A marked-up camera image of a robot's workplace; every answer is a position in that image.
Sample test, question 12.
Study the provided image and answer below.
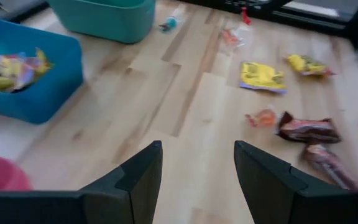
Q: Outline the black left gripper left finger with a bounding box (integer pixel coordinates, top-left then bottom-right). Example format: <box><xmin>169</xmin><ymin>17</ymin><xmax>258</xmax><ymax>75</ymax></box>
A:
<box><xmin>0</xmin><ymin>140</ymin><xmax>163</xmax><ymax>224</ymax></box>

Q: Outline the small red clip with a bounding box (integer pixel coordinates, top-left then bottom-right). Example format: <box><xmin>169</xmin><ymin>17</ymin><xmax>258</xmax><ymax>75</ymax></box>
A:
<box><xmin>240</xmin><ymin>6</ymin><xmax>253</xmax><ymax>26</ymax></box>

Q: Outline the blue plastic bin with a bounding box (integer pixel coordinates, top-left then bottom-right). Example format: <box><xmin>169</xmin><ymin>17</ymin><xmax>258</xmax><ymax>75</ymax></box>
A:
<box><xmin>0</xmin><ymin>16</ymin><xmax>85</xmax><ymax>125</ymax></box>

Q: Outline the brown PayDay candy bar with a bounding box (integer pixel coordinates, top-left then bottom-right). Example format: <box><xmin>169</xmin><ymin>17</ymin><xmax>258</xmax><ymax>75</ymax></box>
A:
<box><xmin>274</xmin><ymin>111</ymin><xmax>342</xmax><ymax>144</ymax></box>
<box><xmin>301</xmin><ymin>143</ymin><xmax>358</xmax><ymax>191</ymax></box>

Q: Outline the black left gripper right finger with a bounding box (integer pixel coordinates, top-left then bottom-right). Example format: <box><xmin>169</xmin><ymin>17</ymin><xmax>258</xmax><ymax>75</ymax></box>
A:
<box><xmin>234</xmin><ymin>140</ymin><xmax>358</xmax><ymax>224</ymax></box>

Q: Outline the orange candy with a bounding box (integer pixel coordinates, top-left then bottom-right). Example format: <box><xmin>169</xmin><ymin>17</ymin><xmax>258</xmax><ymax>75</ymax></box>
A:
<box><xmin>244</xmin><ymin>107</ymin><xmax>278</xmax><ymax>128</ymax></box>
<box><xmin>218</xmin><ymin>23</ymin><xmax>254</xmax><ymax>57</ymax></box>

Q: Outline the teal plastic bin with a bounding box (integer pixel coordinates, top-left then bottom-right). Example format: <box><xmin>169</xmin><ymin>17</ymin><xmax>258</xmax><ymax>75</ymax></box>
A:
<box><xmin>47</xmin><ymin>0</ymin><xmax>157</xmax><ymax>44</ymax></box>

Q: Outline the teal candy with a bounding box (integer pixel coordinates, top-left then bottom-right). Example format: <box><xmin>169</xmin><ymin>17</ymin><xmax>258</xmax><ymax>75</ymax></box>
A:
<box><xmin>158</xmin><ymin>7</ymin><xmax>186</xmax><ymax>34</ymax></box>

